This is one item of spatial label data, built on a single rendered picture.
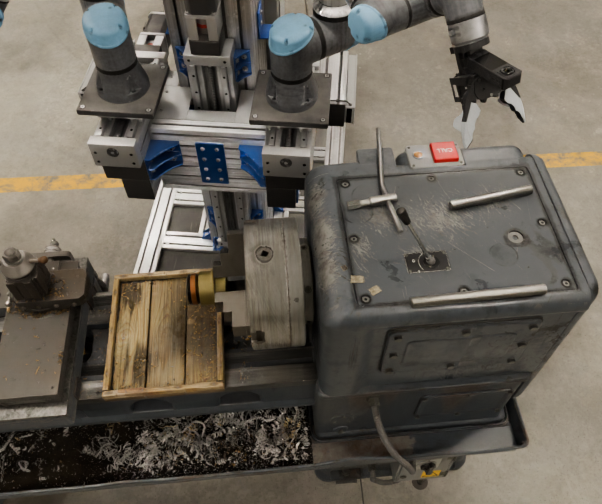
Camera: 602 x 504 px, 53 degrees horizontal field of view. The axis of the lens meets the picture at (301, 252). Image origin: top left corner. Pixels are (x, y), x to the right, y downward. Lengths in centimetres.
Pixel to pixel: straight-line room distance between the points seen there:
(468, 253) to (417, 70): 259
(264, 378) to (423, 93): 245
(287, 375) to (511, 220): 67
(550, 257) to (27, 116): 305
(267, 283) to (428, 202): 42
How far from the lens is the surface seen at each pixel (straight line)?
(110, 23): 174
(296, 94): 171
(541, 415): 264
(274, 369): 159
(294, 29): 164
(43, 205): 328
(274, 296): 131
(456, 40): 129
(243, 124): 185
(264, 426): 186
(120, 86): 181
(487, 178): 150
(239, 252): 142
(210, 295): 143
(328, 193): 141
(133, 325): 169
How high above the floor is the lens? 231
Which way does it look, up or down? 55 degrees down
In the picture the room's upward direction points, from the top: straight up
